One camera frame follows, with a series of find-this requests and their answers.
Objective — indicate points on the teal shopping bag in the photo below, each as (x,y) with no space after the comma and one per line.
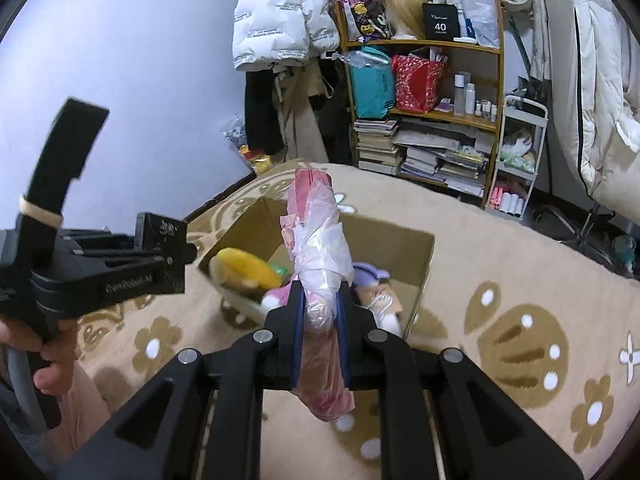
(373,83)

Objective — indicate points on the wooden bookshelf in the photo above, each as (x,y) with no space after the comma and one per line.
(484,65)

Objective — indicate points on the purple haired plush doll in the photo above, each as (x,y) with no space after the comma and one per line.
(371,289)

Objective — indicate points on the black box marked 40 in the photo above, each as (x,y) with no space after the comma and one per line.
(440,21)

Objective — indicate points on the yellow plush toy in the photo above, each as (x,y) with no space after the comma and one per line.
(243,272)

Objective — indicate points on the cream office chair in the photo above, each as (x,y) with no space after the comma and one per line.
(594,74)

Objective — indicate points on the open cardboard box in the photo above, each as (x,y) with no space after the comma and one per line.
(320,259)

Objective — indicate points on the pink plastic package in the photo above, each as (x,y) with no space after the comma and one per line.
(312,204)

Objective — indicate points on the white rolling cart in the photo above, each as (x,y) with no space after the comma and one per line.
(523,130)

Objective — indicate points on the person's left hand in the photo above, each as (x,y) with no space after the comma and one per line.
(59,353)

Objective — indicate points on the pink plush toy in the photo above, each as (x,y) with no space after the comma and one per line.
(276,298)

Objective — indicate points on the stack of books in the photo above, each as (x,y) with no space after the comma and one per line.
(441,154)

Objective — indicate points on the blonde wig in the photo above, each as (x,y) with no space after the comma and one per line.
(405,18)

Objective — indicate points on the white puffer jacket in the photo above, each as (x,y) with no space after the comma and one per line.
(270,33)

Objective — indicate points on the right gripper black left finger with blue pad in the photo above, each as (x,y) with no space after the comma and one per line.
(200,416)

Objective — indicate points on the green packet in box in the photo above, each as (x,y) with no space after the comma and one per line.
(280,270)

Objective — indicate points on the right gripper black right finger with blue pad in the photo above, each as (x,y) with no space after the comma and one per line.
(440,415)

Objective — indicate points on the red patterned gift bag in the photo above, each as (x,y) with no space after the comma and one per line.
(416,82)

